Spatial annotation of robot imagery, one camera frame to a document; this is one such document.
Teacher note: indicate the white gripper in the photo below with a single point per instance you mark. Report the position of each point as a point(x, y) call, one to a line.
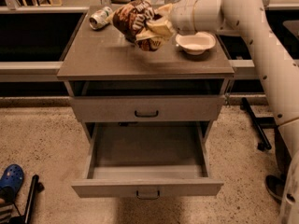
point(182, 15)

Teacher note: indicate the brown chip bag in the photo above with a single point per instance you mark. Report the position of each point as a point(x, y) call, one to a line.
point(131, 20)

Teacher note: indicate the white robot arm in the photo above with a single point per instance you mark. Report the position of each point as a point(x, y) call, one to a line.
point(275, 67)

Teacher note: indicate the grey drawer cabinet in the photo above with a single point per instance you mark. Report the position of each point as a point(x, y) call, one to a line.
point(102, 64)

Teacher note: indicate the closed upper drawer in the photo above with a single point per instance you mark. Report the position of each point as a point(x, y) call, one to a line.
point(146, 108)

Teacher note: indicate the open middle drawer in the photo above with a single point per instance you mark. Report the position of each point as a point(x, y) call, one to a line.
point(147, 161)

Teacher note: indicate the white paper bowl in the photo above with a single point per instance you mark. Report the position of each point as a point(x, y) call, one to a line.
point(196, 44)

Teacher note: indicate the crushed green soda can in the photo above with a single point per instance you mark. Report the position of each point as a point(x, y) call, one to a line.
point(98, 19)

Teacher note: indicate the black stand leg right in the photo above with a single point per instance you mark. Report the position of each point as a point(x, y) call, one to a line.
point(264, 143)

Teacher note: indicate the dark trouser leg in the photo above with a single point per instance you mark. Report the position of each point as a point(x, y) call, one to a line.
point(282, 155)

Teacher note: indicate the black sneaker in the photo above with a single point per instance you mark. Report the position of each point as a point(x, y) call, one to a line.
point(275, 187)

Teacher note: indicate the black tripod leg left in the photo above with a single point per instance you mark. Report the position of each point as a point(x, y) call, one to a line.
point(35, 188)

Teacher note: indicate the blue clog shoe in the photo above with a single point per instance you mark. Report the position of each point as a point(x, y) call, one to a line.
point(10, 182)

